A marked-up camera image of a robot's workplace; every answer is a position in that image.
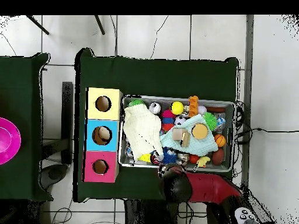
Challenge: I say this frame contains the wooden box with three holes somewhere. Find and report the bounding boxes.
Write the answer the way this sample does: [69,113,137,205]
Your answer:
[82,87,124,183]

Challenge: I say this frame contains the cream waffle cloth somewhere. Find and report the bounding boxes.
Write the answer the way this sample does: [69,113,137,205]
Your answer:
[123,103,164,162]

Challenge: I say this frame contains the plain wooden block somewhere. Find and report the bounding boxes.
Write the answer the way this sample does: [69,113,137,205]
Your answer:
[172,128,185,141]

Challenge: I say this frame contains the yellow ball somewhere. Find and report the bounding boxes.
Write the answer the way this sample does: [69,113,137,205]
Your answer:
[170,101,185,116]

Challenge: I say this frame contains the orange plastic toy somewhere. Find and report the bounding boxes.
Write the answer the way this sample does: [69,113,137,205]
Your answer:
[188,95,199,118]

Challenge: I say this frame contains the toy hamburger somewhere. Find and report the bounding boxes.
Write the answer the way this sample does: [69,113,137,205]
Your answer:
[191,123,208,140]

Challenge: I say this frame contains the light teal waffle cloth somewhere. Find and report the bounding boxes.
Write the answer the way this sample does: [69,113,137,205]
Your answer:
[159,114,219,157]

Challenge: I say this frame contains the green spiky ball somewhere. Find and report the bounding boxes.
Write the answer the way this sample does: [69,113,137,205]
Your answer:
[202,111,218,132]

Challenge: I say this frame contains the yellow rubber duck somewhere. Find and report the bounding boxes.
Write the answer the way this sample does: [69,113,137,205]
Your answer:
[196,155,211,169]

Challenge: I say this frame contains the small orange basketball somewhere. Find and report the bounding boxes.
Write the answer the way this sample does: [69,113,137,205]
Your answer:
[214,133,227,148]

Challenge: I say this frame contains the small brown football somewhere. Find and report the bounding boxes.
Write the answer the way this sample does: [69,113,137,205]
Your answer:
[211,148,225,166]

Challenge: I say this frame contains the grey round base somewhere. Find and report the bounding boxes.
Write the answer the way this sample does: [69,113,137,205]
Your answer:
[39,163,69,190]

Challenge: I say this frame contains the black metal leg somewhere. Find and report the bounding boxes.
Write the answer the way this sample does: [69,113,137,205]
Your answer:
[93,15,106,36]
[25,15,50,36]

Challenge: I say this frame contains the dark green side tablecloth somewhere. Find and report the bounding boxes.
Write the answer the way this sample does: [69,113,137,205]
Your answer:
[0,52,54,202]

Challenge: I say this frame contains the magenta plastic plate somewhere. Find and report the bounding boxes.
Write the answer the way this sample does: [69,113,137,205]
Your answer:
[0,117,22,166]

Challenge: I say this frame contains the black upright post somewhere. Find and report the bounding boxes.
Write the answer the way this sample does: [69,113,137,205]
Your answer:
[61,81,74,165]

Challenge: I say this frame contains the shallow wire mesh bin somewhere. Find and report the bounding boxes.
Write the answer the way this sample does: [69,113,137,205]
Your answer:
[117,94,236,173]

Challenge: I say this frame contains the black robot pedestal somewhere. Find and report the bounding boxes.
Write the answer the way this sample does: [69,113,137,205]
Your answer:
[123,199,180,224]

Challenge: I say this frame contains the black cable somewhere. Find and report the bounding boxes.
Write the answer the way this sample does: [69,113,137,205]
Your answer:
[235,127,299,144]

